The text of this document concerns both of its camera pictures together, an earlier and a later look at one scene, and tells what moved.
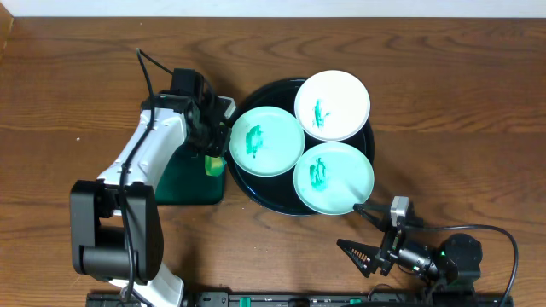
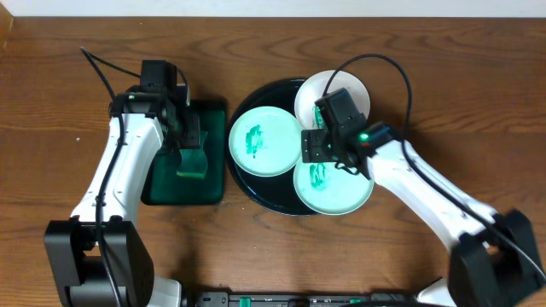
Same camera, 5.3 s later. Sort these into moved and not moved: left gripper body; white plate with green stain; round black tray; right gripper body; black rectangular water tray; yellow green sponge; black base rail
Moved: right gripper body; left gripper body; yellow green sponge
Not moved: white plate with green stain; round black tray; black rectangular water tray; black base rail
